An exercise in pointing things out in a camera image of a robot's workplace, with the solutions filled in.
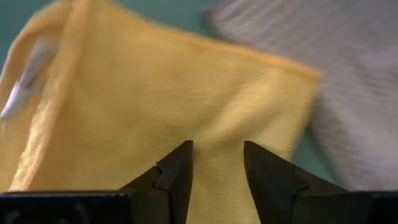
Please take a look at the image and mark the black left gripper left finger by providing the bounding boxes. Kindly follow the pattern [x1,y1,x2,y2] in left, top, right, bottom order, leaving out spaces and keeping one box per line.
[119,139,195,224]

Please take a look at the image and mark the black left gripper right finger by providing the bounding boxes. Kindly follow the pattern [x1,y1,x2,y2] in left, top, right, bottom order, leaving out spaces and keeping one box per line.
[243,140,349,224]

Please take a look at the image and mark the orange microfiber towel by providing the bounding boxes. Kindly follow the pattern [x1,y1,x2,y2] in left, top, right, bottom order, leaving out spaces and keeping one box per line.
[0,0,323,224]

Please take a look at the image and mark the grey microfiber towel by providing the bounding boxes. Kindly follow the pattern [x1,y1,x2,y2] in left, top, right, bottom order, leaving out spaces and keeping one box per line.
[201,0,398,191]

